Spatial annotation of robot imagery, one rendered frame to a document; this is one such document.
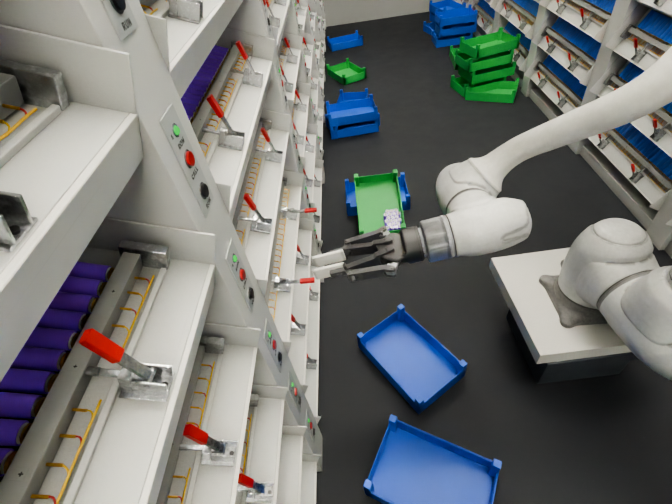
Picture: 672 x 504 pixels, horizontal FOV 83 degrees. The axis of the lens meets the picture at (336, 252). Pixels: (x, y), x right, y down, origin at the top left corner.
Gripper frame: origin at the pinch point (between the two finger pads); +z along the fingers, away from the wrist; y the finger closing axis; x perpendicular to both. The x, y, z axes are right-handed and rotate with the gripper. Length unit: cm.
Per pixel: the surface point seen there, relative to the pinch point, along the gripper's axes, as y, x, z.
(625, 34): 110, -24, -123
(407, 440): -19, -60, -5
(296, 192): 42.2, -8.7, 11.9
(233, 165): -2.2, 30.1, 6.9
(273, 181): 20.6, 10.9, 9.8
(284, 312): -4.0, -8.0, 13.3
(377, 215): 78, -57, -8
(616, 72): 111, -40, -124
